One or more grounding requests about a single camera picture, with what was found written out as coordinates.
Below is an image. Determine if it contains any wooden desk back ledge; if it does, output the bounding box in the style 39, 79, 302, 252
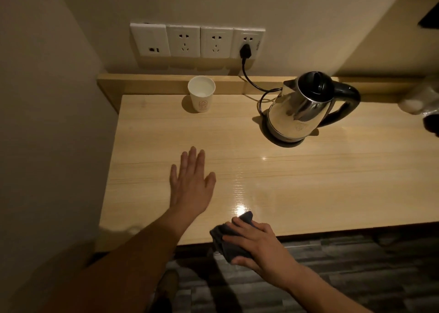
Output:
97, 73, 424, 113

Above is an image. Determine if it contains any black power cord with plug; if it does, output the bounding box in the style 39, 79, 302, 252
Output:
239, 44, 283, 116

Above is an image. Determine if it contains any stainless steel electric kettle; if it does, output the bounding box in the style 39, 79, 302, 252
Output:
266, 71, 361, 143

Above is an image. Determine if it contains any person's left forearm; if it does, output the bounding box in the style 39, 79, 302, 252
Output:
43, 209, 200, 313

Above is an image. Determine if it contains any dark grey cleaning cloth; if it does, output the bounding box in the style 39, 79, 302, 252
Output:
209, 211, 255, 264

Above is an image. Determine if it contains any white rounded object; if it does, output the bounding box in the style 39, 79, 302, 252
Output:
397, 77, 439, 116

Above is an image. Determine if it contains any small dark object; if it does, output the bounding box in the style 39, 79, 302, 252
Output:
423, 113, 439, 138

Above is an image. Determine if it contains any person's right hand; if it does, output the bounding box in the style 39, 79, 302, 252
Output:
222, 216, 303, 290

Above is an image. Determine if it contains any person's left hand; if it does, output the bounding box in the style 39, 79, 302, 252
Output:
169, 146, 217, 218

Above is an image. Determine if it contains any person's right forearm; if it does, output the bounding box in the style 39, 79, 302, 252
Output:
284, 264, 374, 313

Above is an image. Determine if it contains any white paper cup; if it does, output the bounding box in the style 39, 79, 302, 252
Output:
187, 76, 216, 113

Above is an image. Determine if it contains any white wall power socket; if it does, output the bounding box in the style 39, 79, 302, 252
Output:
166, 24, 201, 59
230, 27, 266, 60
200, 26, 234, 59

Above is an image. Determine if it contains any white data port wall plate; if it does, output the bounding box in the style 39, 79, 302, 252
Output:
130, 22, 171, 58

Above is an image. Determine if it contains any dark wall-mounted object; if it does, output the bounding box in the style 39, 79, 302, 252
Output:
418, 2, 439, 29

